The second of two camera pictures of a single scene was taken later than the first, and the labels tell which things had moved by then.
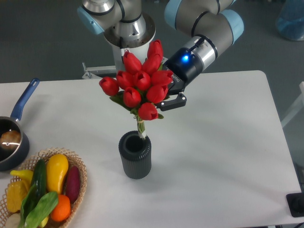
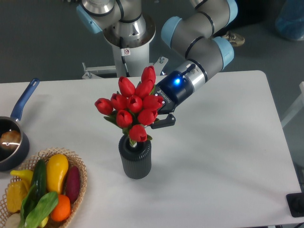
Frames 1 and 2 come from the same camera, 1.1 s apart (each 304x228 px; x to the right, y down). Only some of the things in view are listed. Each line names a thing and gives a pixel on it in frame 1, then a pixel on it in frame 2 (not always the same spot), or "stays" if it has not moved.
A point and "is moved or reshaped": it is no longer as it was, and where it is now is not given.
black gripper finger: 180,101 -> 170,120
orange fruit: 62,210 stays
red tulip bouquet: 141,85 is moved or reshaped
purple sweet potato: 73,184 stays
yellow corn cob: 16,191 stays
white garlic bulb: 14,221 stays
